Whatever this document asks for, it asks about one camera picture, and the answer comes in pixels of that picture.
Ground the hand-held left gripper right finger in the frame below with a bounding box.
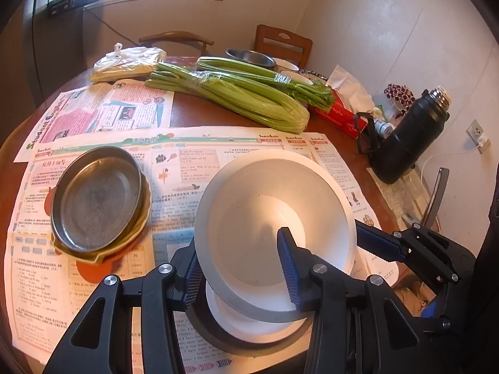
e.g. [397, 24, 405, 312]
[277, 228, 429, 374]

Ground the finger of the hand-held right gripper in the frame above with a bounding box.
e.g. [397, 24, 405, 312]
[355, 220, 474, 281]
[423, 280, 458, 330]

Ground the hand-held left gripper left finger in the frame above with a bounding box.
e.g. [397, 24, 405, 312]
[45, 237, 203, 374]

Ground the white bowl with red print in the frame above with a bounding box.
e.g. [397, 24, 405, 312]
[194, 150, 357, 314]
[205, 280, 312, 336]

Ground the yellow plate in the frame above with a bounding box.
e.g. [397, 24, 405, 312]
[52, 171, 153, 266]

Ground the orange plate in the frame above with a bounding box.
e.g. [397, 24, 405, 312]
[45, 191, 141, 285]

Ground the round steel plate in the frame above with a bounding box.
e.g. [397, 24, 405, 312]
[51, 146, 143, 254]

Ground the dark curved chair back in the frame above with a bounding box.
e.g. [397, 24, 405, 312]
[427, 167, 450, 227]

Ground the black thermos flask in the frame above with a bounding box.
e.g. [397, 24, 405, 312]
[370, 86, 452, 185]

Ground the small white bottle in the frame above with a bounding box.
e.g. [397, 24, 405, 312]
[372, 119, 394, 138]

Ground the large white newspaper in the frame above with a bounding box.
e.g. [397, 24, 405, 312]
[8, 125, 398, 374]

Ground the red tissue box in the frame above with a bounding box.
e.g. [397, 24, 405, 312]
[308, 64, 375, 139]

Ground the purple patterned ornament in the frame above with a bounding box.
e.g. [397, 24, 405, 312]
[384, 83, 414, 113]

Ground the patterned bowl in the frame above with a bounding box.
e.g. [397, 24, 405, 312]
[300, 69, 328, 86]

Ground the large celery bunch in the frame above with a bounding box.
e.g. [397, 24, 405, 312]
[145, 62, 310, 134]

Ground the white bowl with dark rim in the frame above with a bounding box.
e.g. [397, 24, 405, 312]
[279, 70, 314, 86]

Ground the small white bowl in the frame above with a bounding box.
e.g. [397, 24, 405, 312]
[271, 58, 301, 73]

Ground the pink printed newspaper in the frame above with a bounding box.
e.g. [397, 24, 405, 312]
[13, 79, 175, 162]

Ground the slim celery bunch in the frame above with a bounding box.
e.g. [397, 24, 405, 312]
[197, 56, 336, 110]

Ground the slotted-back wooden chair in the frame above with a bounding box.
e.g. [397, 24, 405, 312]
[254, 24, 313, 69]

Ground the deep steel bowl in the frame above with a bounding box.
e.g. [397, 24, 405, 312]
[225, 48, 277, 71]

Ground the clear bag of food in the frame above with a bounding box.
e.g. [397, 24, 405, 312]
[90, 45, 167, 83]

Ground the curved-back wooden chair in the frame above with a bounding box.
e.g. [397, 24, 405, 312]
[139, 31, 215, 57]

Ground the black box device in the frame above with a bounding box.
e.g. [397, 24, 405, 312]
[47, 0, 85, 19]

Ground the white charger cable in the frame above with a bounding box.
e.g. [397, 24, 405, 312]
[421, 140, 486, 182]

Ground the black strap holder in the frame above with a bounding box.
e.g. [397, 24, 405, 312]
[356, 111, 380, 156]

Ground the white wall socket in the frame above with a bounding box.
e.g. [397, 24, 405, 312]
[467, 119, 492, 154]

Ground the black wall cable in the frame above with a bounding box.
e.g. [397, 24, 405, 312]
[94, 8, 141, 44]

